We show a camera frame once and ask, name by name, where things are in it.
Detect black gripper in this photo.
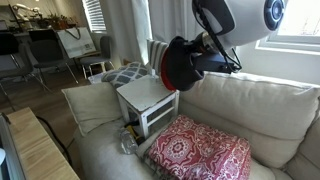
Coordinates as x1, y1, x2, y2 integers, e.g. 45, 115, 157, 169
184, 33, 215, 68

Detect black hat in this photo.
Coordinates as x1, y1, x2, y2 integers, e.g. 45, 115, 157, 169
165, 35, 205, 92

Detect orange red hat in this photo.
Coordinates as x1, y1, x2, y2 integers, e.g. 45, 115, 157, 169
160, 49, 178, 93

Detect grey white curtain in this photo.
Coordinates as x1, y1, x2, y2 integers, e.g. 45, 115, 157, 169
147, 0, 245, 72

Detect grey striped cloth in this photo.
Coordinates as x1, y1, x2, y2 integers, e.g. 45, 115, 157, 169
146, 39, 170, 78

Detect sheer white curtain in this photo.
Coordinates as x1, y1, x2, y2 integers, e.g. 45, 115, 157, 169
130, 0, 154, 66

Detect grey white patterned pillow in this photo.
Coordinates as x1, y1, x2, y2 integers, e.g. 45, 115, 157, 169
101, 61, 152, 90

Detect grey office chair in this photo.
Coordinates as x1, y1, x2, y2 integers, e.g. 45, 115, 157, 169
78, 35, 116, 80

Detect red patterned blanket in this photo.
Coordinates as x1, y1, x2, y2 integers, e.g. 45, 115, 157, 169
142, 114, 253, 180

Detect white framed window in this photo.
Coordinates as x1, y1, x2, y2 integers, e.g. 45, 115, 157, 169
255, 0, 320, 53

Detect white window blinds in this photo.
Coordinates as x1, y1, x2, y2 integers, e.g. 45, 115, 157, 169
81, 0, 108, 34

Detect clear plastic bottle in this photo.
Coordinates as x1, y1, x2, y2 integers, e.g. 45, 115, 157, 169
118, 127, 140, 156

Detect loose beige cushion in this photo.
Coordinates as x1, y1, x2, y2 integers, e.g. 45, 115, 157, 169
61, 81, 125, 138

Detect white tote bag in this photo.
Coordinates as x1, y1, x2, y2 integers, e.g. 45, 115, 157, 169
55, 26, 98, 60

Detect potted plant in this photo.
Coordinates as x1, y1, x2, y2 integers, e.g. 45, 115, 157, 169
45, 12, 78, 31

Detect beige sofa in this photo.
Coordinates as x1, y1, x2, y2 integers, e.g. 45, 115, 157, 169
61, 69, 320, 180

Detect black office chair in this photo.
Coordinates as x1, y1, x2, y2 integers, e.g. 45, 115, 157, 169
0, 31, 35, 112
27, 28, 80, 92

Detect light wooden table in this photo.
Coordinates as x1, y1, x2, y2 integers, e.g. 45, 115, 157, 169
5, 106, 81, 180

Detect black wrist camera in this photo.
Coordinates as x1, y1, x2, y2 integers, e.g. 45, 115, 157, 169
192, 52, 235, 75

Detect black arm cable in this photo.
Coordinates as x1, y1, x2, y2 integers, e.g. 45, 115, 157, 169
191, 0, 243, 74

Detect black floor cable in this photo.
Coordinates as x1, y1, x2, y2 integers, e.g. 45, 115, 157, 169
35, 115, 74, 167

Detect aluminium frame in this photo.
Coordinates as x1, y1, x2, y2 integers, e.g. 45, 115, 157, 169
0, 112, 27, 180

